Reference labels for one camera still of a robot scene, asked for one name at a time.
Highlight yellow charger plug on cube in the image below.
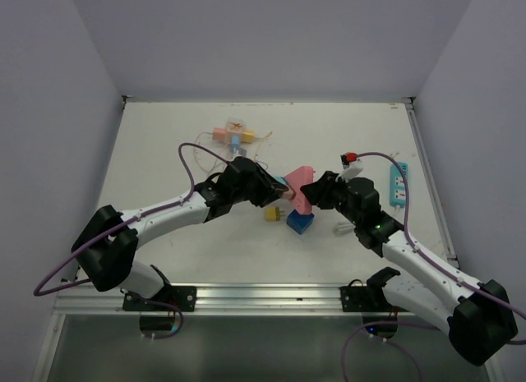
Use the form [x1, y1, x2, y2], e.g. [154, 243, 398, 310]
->
[241, 130, 256, 144]

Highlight tangled thin coloured cables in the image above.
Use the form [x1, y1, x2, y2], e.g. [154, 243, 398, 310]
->
[192, 129, 274, 173]

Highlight light blue charger plug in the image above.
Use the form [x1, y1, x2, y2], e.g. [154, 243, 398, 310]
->
[229, 135, 241, 155]

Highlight aluminium right side rail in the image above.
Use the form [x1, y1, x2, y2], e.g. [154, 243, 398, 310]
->
[402, 97, 459, 263]

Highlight aluminium front rail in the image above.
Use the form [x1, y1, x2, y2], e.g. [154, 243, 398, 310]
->
[53, 282, 486, 317]

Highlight orange-pink charger plug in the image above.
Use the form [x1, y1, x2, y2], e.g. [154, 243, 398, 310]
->
[212, 127, 228, 144]

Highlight yellow usb charger plug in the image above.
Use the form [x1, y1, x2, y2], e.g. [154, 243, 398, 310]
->
[264, 206, 285, 222]

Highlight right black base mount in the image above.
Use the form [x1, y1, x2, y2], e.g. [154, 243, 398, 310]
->
[339, 267, 407, 313]

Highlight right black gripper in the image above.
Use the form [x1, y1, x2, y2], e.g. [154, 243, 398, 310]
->
[300, 171, 361, 226]

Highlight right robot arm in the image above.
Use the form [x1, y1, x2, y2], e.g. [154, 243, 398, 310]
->
[301, 172, 518, 366]

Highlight blue cube socket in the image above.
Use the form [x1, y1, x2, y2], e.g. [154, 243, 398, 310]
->
[286, 210, 315, 235]

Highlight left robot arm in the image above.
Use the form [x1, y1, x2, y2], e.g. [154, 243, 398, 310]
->
[72, 157, 289, 311]

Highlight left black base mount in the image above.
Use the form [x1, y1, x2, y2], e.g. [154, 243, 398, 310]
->
[120, 263, 197, 312]

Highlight aluminium rail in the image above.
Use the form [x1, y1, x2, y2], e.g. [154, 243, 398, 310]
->
[402, 97, 459, 263]
[53, 282, 486, 317]

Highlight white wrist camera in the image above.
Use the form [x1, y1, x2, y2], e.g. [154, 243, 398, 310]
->
[338, 152, 363, 182]
[231, 148, 247, 159]

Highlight pink triangular power strip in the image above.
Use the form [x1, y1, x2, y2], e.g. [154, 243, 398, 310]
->
[283, 165, 316, 216]

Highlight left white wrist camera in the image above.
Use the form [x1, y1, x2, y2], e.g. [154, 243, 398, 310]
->
[231, 148, 247, 159]

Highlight beige usb charger plug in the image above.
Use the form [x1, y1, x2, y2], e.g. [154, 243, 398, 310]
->
[281, 186, 296, 200]

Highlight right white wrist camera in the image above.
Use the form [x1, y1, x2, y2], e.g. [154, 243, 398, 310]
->
[338, 152, 363, 182]

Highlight teal power strip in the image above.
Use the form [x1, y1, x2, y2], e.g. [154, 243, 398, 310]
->
[389, 162, 408, 209]

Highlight teal usb charger plug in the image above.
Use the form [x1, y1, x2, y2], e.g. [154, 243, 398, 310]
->
[275, 176, 288, 191]

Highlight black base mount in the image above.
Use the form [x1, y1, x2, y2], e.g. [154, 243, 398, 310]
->
[339, 267, 407, 313]
[120, 263, 197, 312]

